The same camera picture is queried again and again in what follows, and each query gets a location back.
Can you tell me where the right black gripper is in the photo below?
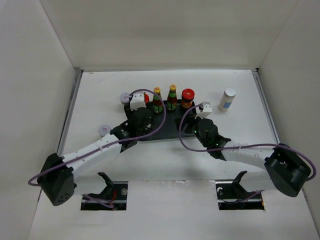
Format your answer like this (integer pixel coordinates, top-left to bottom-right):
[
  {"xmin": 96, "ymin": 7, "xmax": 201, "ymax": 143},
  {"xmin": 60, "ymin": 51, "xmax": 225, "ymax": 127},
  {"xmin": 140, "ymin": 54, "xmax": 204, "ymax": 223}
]
[{"xmin": 174, "ymin": 112, "xmax": 209, "ymax": 148}]

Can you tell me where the yellow cap sauce bottle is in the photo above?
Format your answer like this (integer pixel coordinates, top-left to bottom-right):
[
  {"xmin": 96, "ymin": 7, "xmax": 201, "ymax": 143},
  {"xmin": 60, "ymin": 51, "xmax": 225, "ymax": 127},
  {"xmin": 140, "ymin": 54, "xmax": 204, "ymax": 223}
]
[
  {"xmin": 167, "ymin": 84, "xmax": 178, "ymax": 111},
  {"xmin": 152, "ymin": 87, "xmax": 164, "ymax": 114}
]

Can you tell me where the red lid chili jar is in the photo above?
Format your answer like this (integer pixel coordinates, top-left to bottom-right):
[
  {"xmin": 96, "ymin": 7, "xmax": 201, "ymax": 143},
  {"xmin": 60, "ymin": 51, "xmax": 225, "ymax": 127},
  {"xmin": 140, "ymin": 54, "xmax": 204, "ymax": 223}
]
[
  {"xmin": 181, "ymin": 88, "xmax": 195, "ymax": 109},
  {"xmin": 144, "ymin": 93, "xmax": 150, "ymax": 103}
]

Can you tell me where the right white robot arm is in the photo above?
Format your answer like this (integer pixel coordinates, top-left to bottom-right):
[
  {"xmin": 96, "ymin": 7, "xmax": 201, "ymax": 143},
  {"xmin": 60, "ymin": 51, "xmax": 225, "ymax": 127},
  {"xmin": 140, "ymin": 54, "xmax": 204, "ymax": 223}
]
[{"xmin": 175, "ymin": 115, "xmax": 316, "ymax": 198}]

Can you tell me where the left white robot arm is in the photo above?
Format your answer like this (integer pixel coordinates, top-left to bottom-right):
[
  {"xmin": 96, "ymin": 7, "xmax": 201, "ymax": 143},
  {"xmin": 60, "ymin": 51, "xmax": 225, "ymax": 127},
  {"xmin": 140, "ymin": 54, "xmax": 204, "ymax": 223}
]
[{"xmin": 36, "ymin": 107, "xmax": 154, "ymax": 206}]

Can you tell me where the white lid dark jar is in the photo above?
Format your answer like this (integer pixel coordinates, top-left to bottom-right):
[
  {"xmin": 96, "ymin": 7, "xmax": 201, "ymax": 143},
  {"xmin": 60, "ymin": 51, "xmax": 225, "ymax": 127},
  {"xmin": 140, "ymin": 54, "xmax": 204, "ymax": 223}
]
[{"xmin": 119, "ymin": 92, "xmax": 132, "ymax": 105}]

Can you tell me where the black plastic tray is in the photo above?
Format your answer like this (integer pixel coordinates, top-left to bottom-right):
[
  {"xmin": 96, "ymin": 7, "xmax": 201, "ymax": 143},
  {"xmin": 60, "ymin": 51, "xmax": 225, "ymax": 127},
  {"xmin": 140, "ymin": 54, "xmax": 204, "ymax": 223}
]
[{"xmin": 140, "ymin": 99, "xmax": 197, "ymax": 142}]

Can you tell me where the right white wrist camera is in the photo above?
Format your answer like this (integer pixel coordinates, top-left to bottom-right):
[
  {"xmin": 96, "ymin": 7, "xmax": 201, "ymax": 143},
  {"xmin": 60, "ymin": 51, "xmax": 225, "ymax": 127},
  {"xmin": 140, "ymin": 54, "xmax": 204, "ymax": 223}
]
[{"xmin": 194, "ymin": 102, "xmax": 212, "ymax": 119}]

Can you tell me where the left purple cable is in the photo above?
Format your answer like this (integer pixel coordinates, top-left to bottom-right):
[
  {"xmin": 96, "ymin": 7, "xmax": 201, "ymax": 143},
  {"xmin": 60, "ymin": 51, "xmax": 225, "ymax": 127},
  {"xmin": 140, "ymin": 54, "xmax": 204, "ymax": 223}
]
[{"xmin": 27, "ymin": 88, "xmax": 167, "ymax": 209}]

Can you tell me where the purple cable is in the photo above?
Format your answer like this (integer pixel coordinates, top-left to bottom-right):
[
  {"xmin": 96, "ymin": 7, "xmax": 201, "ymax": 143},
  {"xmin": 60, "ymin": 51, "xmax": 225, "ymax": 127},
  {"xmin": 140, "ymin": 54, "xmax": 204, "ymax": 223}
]
[
  {"xmin": 178, "ymin": 104, "xmax": 317, "ymax": 203},
  {"xmin": 27, "ymin": 88, "xmax": 167, "ymax": 209}
]

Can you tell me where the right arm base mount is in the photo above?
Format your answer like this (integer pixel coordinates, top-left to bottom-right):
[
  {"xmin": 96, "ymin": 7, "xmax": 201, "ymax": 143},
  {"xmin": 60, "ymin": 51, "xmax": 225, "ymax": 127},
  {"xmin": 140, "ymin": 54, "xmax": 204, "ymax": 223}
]
[{"xmin": 215, "ymin": 171, "xmax": 265, "ymax": 211}]

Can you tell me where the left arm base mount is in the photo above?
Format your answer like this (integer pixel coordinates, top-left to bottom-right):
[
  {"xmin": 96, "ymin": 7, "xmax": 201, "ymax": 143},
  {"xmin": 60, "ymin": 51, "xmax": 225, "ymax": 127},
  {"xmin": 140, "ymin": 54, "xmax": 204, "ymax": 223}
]
[{"xmin": 80, "ymin": 172, "xmax": 129, "ymax": 211}]

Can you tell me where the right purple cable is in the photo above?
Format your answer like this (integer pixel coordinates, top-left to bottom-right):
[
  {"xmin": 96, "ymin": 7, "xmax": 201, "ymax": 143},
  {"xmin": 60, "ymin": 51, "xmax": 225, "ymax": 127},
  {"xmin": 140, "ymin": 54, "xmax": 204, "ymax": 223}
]
[{"xmin": 178, "ymin": 104, "xmax": 317, "ymax": 203}]

